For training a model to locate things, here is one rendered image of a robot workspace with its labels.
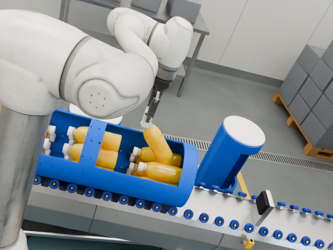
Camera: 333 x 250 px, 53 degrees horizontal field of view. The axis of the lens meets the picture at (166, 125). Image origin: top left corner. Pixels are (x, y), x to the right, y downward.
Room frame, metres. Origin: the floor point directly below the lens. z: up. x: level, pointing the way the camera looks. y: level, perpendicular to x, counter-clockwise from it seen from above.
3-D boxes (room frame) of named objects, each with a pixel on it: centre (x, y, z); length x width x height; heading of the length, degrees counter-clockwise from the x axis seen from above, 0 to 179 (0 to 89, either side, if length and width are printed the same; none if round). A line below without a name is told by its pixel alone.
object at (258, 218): (1.20, -0.57, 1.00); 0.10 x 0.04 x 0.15; 12
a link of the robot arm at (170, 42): (1.08, 0.09, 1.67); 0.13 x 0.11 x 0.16; 86
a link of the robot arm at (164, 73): (1.08, 0.08, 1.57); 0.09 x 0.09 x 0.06
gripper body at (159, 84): (1.08, 0.08, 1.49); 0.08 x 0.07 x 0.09; 12
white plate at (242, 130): (1.77, -0.46, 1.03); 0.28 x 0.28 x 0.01
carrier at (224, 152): (1.77, -0.46, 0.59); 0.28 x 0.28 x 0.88
